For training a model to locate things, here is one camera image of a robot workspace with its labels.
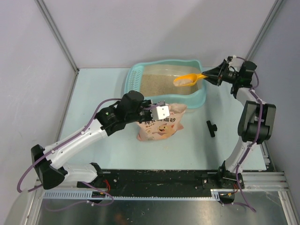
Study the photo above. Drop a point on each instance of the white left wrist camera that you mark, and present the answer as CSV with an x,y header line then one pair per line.
x,y
160,111

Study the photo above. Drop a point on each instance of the teal and beige litter box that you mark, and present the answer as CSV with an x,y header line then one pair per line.
x,y
169,67

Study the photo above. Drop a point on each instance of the right aluminium corner post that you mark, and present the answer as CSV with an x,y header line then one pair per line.
x,y
265,28

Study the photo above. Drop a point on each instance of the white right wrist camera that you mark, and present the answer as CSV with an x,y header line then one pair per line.
x,y
230,59

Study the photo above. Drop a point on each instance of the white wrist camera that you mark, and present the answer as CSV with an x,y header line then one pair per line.
x,y
230,59
160,111

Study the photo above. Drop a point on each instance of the yellow plastic litter scoop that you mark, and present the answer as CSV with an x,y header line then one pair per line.
x,y
188,80

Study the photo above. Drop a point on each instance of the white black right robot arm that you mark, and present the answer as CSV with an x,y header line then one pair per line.
x,y
255,125

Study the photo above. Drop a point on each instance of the pink cat litter bag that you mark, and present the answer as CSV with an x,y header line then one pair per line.
x,y
163,129

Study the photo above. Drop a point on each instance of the beige cat litter in box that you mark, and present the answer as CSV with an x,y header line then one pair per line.
x,y
156,85

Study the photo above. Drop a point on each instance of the black t-shaped plastic part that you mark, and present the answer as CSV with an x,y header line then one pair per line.
x,y
212,128

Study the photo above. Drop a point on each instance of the aluminium corner post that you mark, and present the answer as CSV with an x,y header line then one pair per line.
x,y
56,33
265,28

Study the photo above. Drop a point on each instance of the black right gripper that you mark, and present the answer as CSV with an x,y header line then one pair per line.
x,y
217,74

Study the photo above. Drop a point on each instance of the left aluminium corner post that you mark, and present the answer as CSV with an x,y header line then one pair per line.
x,y
56,33

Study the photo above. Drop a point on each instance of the aluminium frame rail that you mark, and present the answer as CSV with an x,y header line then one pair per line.
x,y
81,178

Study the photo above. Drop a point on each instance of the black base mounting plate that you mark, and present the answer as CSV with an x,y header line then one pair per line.
x,y
167,183

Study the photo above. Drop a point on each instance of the white slotted cable duct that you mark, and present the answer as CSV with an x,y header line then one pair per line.
x,y
92,195

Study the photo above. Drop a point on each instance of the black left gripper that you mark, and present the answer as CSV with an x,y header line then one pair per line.
x,y
148,118

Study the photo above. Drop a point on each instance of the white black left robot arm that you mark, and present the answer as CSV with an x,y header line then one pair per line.
x,y
50,162

